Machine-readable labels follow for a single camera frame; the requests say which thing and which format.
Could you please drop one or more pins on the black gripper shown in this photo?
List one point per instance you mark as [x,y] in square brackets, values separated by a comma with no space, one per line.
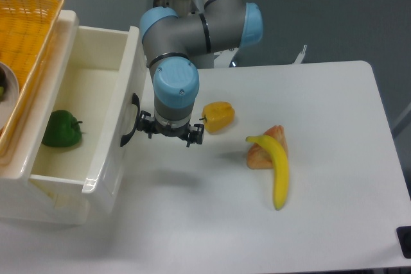
[156,124]

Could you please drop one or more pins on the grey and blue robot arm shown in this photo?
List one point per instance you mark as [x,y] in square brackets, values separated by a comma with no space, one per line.
[176,81]

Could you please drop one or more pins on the white drawer cabinet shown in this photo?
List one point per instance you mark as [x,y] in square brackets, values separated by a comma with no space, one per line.
[20,197]

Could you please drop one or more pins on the yellow bell pepper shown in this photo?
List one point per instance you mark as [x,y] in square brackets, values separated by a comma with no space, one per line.
[217,115]

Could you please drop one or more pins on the pink apple slice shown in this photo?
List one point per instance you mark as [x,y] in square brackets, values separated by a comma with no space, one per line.
[258,158]

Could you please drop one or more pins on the green bell pepper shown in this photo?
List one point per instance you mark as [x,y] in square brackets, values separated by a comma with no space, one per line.
[63,130]

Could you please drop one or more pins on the yellow banana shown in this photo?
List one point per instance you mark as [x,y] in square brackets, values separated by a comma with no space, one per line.
[280,167]

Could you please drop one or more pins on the white bowl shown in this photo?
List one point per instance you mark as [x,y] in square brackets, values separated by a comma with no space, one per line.
[10,92]

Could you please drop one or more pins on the yellow woven basket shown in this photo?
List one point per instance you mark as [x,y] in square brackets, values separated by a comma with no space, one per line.
[26,29]

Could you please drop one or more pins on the black corner table clamp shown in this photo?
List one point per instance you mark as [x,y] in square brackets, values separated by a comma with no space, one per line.
[404,237]

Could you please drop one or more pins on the white metal bracket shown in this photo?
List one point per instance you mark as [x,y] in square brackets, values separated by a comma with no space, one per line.
[300,57]

